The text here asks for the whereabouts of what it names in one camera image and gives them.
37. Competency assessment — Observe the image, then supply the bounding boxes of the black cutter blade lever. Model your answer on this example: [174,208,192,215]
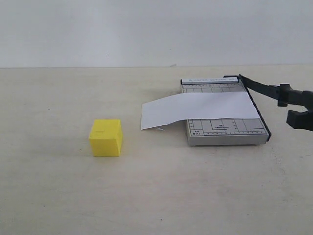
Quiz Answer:
[238,74,313,110]

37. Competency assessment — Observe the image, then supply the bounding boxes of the white paper sheet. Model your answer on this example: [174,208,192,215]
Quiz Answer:
[141,92,259,130]

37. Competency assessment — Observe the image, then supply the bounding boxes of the yellow cube block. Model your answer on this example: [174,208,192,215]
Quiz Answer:
[89,119,123,157]

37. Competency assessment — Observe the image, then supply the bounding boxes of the grey paper cutter base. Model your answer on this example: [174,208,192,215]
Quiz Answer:
[180,75,271,146]

